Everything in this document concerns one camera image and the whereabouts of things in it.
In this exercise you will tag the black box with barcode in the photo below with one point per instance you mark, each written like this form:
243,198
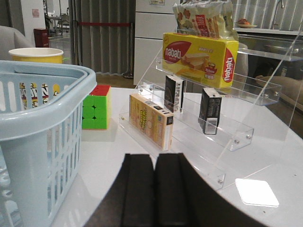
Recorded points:
210,108

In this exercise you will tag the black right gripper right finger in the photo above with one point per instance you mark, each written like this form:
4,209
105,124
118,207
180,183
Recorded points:
184,199

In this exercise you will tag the beige corn snack box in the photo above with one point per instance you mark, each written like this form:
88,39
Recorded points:
152,120

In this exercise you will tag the red bin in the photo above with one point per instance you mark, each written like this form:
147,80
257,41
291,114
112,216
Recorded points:
41,37

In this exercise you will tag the cream snack bag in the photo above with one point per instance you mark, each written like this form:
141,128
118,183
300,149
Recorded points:
206,18

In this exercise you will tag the plate with fruit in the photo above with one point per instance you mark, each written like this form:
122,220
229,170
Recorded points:
244,23

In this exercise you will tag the white cabinet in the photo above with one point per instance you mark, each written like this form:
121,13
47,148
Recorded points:
152,19

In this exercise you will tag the colourful puzzle cube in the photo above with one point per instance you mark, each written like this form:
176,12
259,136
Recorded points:
96,107

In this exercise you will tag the clear acrylic right display shelf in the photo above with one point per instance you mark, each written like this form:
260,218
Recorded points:
256,137

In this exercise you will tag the yellow nabati wafer box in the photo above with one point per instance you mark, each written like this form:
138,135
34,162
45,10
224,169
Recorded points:
209,61

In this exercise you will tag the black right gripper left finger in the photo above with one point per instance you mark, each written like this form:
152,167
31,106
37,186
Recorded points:
130,200

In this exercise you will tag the light blue plastic basket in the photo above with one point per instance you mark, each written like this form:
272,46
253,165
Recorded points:
40,134

